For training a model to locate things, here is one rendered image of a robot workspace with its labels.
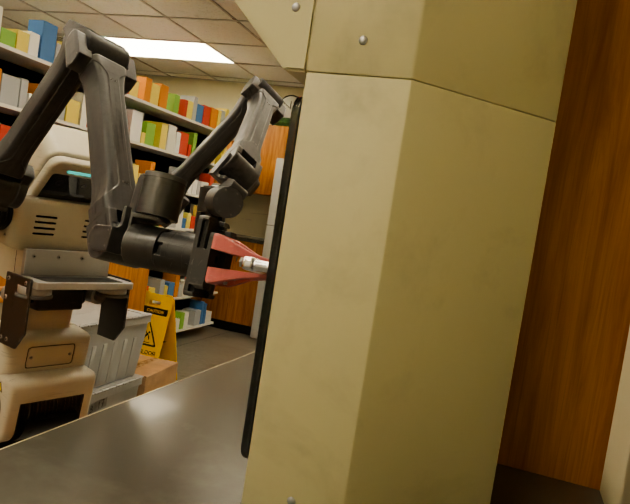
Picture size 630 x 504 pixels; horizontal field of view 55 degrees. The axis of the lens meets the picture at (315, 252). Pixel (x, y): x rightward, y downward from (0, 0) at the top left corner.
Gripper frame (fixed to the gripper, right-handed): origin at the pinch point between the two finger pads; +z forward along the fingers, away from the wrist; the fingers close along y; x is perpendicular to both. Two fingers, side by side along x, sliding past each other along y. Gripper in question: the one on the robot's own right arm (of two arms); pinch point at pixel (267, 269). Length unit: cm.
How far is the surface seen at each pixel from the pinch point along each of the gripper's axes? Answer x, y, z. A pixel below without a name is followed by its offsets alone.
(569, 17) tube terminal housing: -2.7, 33.3, 29.8
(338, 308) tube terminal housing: -10.7, -3.0, 12.5
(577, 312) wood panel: 25.4, 3.3, 38.7
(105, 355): 180, -46, -141
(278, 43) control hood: -14.3, 22.7, 1.6
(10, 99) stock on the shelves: 185, 73, -238
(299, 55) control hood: -14.2, 21.6, 4.1
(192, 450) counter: 4.2, -24.8, -6.8
